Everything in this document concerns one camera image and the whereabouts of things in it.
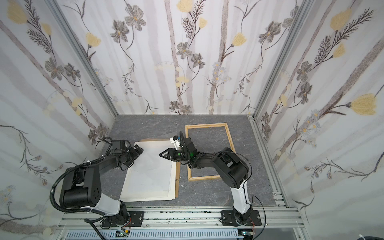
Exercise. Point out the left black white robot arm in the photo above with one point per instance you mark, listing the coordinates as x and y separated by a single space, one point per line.
79 188

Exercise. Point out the corner aluminium post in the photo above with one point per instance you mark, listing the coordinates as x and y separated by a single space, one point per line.
80 52
283 55

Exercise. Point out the left corner aluminium post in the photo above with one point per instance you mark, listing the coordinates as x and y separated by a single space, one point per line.
80 52

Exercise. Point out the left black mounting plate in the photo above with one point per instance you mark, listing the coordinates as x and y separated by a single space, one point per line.
135 218

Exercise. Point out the small green circuit board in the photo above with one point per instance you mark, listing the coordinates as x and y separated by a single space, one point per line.
121 234

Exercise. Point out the white mat photo sheet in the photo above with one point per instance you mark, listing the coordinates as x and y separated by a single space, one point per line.
151 178

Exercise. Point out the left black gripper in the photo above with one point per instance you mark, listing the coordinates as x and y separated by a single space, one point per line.
135 153

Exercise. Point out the black mounting plate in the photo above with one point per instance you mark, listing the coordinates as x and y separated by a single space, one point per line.
234 219
135 218

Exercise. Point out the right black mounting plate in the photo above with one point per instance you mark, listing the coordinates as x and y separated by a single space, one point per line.
234 219

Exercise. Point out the white slotted cable duct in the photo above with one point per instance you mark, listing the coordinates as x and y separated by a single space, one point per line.
176 234

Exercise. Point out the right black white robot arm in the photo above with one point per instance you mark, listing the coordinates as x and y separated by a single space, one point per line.
229 166

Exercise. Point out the brown frame backing board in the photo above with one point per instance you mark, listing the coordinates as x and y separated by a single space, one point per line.
178 167

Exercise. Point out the wooden picture frame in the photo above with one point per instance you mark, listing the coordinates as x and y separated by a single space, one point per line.
205 126

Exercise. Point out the right corner aluminium post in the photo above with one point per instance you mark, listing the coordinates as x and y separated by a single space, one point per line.
283 55

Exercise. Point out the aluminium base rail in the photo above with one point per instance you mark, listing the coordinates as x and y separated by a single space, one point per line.
191 218

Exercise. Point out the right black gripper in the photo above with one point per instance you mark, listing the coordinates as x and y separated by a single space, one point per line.
173 153

